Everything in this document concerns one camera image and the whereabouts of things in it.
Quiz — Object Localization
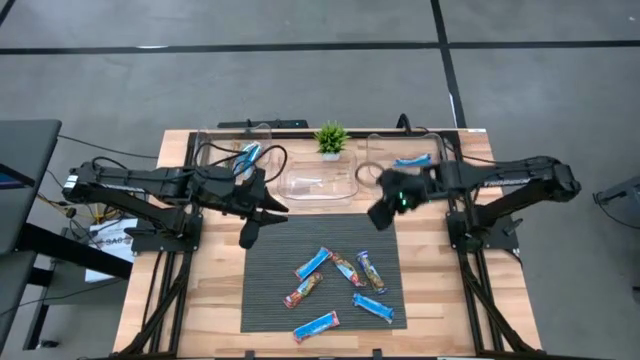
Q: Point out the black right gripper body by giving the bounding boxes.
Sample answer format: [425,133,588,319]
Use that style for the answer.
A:
[377,168,434,204]

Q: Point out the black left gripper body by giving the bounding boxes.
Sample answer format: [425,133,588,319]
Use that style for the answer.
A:
[227,168,267,221]

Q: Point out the red blue granola bar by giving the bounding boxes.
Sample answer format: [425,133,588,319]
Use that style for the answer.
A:
[329,251,368,289]

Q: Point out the red brown granola bar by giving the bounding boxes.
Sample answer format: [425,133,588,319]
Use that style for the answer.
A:
[282,271,325,310]

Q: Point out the clear plastic bin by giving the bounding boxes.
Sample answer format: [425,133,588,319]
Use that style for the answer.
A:
[366,132,449,176]
[276,147,360,204]
[193,123,275,174]

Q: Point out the dark grey woven mat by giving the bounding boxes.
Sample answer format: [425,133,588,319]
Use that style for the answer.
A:
[240,213,408,334]

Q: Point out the black power strip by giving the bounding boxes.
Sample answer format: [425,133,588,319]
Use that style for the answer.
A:
[216,118,310,131]

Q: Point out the small green artificial plant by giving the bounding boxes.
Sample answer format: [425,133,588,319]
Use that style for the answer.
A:
[313,120,351,155]

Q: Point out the white printed paper sheet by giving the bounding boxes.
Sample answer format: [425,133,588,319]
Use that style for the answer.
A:
[83,217,140,284]

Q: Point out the grey desk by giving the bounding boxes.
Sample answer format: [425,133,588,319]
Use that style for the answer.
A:
[0,118,64,351]

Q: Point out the black laptop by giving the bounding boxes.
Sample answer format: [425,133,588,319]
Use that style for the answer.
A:
[0,162,37,191]

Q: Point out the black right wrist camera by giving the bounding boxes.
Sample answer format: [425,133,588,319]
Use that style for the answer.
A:
[385,187,419,215]

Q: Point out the clear tape ring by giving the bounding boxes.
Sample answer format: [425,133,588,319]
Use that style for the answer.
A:
[354,161,385,190]

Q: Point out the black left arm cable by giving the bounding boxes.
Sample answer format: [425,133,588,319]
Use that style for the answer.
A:
[192,141,290,185]

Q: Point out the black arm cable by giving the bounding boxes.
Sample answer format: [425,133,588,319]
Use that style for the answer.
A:
[439,137,499,166]
[192,141,290,185]

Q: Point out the black plug cable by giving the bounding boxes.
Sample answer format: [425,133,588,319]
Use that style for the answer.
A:
[396,113,419,136]

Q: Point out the black table frame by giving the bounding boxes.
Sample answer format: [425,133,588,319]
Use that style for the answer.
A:
[115,128,541,360]

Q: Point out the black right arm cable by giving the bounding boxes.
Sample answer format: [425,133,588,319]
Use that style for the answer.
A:
[439,137,499,166]

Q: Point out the yellow cable bundle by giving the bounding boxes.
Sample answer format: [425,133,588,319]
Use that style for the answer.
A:
[37,192,124,225]

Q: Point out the black floor cable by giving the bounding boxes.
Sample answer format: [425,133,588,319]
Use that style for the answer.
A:
[56,133,160,161]

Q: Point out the black desk leg frame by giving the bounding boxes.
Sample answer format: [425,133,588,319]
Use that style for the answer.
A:
[14,222,135,351]

